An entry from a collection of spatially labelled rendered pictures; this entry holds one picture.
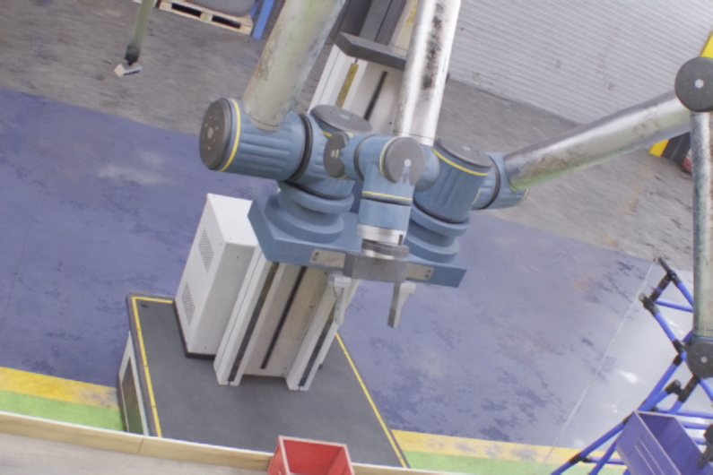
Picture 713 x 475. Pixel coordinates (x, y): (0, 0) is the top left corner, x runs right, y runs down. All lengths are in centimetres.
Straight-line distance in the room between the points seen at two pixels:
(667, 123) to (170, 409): 191
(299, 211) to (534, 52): 1068
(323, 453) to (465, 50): 1051
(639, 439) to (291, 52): 150
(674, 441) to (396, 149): 141
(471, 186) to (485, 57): 1003
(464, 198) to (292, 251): 57
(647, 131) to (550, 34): 1039
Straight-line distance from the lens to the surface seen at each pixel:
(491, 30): 1224
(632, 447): 241
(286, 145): 204
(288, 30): 190
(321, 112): 215
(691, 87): 208
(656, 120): 234
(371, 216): 156
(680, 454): 250
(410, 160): 157
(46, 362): 336
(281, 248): 218
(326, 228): 223
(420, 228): 241
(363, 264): 158
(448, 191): 235
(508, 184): 257
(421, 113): 178
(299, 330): 296
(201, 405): 282
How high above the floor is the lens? 218
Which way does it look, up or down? 24 degrees down
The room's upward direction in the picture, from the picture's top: 24 degrees clockwise
